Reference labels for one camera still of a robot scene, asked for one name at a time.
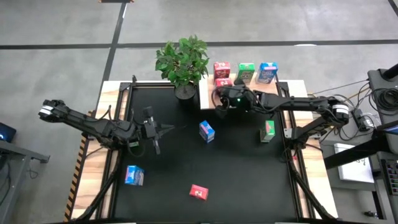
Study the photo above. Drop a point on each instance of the black boom bar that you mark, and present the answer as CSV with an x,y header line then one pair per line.
x,y
357,153

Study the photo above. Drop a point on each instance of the wooden shelf black legs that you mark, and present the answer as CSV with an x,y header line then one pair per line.
x,y
204,93

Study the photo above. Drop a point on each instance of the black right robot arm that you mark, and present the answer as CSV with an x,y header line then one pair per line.
x,y
295,102

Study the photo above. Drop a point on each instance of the grey metal desk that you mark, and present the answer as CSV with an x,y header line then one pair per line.
x,y
18,153

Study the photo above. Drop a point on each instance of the blue screen device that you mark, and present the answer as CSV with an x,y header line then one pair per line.
x,y
4,132

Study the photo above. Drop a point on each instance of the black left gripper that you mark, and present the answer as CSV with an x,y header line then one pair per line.
x,y
151,128

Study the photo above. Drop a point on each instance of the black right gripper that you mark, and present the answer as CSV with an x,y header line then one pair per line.
x,y
237,96

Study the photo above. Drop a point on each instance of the black metal rig frame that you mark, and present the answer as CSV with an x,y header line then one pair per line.
x,y
146,84

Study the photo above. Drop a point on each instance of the yellow black hazard tape strip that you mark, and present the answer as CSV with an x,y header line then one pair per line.
x,y
74,183

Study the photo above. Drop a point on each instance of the black button keypad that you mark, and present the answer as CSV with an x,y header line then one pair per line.
x,y
392,175

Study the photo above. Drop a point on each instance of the small black floor object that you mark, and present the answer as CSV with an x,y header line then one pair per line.
x,y
370,214

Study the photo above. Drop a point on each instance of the red Froot Loops cereal box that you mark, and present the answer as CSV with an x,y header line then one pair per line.
x,y
224,82
198,191
221,69

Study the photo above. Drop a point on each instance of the green potted plant black pot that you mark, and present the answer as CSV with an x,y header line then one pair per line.
x,y
183,59

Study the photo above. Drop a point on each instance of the white flat box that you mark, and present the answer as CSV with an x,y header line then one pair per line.
x,y
354,166

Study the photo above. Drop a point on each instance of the blue Rice Krispies cereal box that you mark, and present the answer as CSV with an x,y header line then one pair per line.
x,y
267,72
206,131
134,175

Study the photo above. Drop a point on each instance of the black power strip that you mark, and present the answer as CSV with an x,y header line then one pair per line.
x,y
362,121

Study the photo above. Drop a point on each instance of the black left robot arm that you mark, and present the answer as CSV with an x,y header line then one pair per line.
x,y
93,124

